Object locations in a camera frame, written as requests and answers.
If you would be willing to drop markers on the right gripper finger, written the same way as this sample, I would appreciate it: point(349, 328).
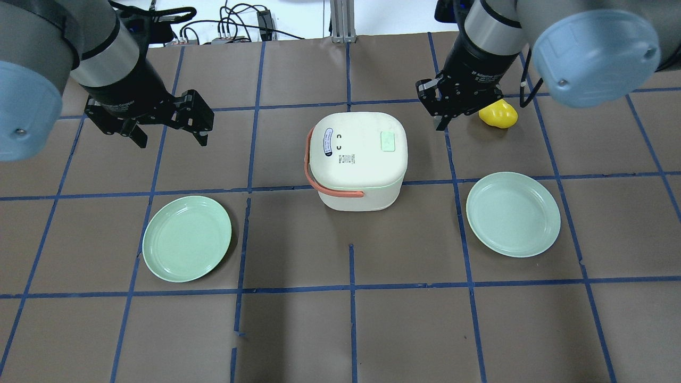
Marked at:
point(435, 96)

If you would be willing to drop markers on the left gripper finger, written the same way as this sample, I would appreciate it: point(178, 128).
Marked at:
point(110, 125)
point(192, 114)

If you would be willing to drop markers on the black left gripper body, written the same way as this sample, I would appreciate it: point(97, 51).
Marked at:
point(129, 81)

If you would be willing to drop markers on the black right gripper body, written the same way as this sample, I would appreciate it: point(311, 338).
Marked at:
point(475, 68)

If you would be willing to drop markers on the white rice cooker orange handle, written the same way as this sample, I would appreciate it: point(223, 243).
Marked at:
point(356, 161)

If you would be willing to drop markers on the green plate near left arm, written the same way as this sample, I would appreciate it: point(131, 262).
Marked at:
point(186, 239)

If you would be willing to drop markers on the green plate near right arm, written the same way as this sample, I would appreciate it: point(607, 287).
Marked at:
point(513, 215)

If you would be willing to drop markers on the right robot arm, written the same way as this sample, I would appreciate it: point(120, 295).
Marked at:
point(586, 52)

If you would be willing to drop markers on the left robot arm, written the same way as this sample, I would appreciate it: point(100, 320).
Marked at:
point(102, 46)

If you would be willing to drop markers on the yellow toy pepper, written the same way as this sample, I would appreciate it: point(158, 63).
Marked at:
point(500, 115)

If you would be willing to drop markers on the black power adapter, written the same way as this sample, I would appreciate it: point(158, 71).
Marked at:
point(265, 25)

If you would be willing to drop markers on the brown paper table mat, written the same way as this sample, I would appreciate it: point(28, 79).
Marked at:
point(306, 293)

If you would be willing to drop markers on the aluminium frame post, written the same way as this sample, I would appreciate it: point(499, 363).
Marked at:
point(342, 22)

